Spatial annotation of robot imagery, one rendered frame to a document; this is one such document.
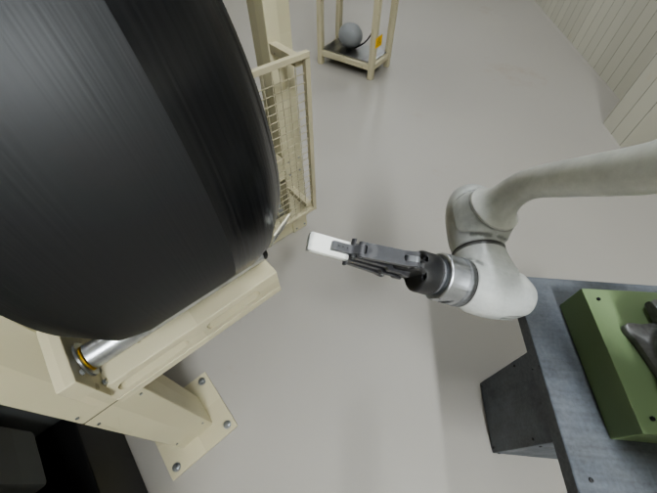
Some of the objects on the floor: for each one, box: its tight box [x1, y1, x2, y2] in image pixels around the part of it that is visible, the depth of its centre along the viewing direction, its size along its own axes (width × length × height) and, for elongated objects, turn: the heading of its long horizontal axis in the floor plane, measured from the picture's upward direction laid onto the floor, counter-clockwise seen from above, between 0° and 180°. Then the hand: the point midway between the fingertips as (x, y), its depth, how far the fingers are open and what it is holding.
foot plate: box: [154, 372, 238, 481], centre depth 125 cm, size 27×27×2 cm
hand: (328, 246), depth 52 cm, fingers closed
